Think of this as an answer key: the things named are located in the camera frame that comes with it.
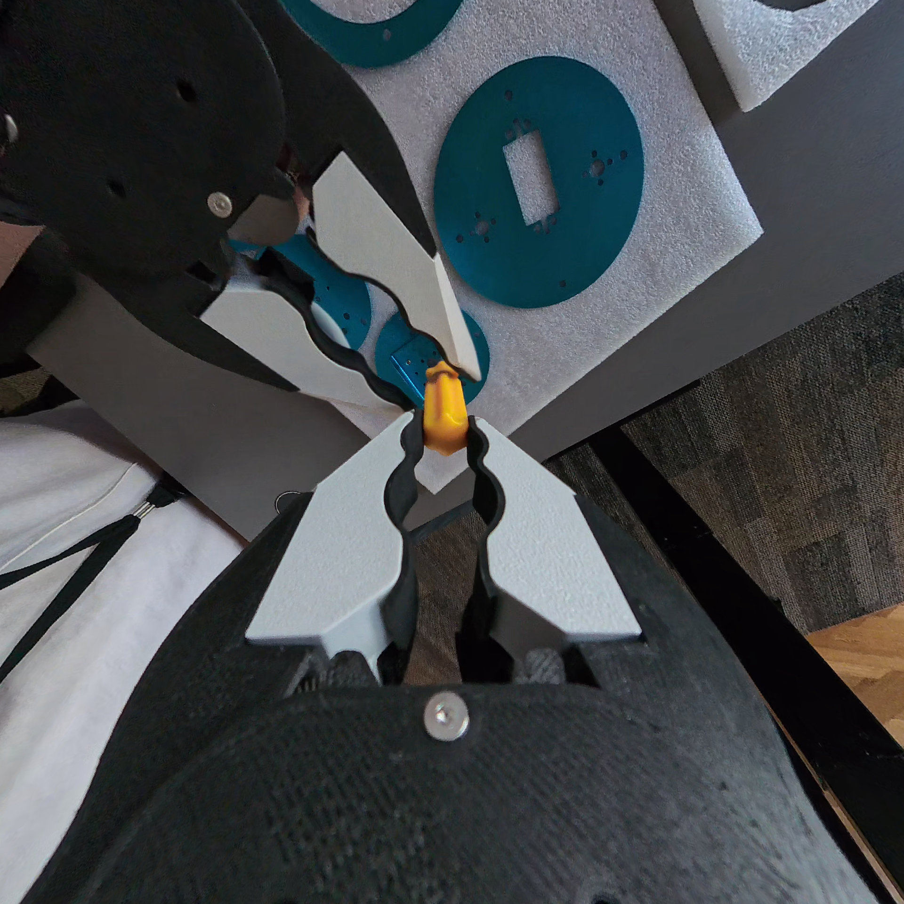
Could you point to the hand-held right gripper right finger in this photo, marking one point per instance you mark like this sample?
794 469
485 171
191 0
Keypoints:
558 565

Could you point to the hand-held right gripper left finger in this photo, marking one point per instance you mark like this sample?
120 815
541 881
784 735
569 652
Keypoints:
332 565

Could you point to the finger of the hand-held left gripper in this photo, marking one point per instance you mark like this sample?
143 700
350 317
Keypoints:
374 240
268 332

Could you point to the blue square perforated bracket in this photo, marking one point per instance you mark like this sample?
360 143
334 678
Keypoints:
413 371

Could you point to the grey desk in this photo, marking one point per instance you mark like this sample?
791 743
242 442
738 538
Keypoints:
176 424

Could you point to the blue round plate small holes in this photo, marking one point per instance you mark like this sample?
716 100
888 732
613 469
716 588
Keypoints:
346 296

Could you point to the blue round plate rectangular slot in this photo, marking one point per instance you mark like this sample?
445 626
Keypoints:
459 183

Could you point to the person's white shirt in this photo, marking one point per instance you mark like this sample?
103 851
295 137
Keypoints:
106 671

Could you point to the white foam sheet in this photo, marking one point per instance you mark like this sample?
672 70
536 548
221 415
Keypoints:
671 247

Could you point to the white foam block round hole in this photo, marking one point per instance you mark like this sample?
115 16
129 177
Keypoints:
748 63

